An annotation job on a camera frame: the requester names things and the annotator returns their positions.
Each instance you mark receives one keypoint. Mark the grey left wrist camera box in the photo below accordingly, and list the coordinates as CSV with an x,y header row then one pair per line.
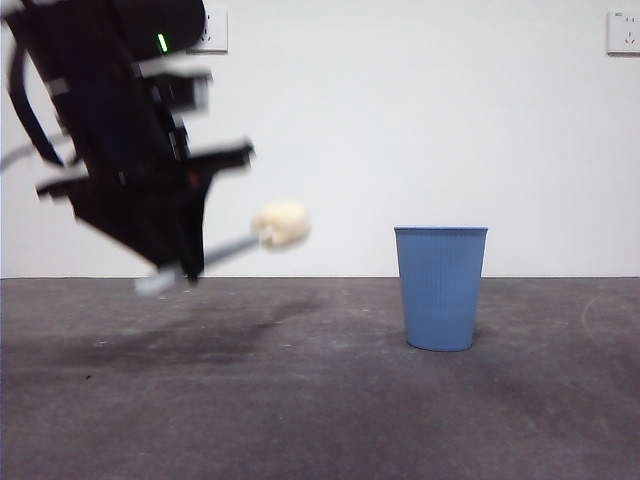
x,y
197,95

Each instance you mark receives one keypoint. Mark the white wall socket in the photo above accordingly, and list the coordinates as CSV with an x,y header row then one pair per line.
x,y
625,32
218,30

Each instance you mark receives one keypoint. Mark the blue ribbed plastic cup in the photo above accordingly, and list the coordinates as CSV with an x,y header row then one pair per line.
x,y
440,295

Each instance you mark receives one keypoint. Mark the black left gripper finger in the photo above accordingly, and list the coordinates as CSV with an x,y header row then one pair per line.
x,y
197,230
135,220

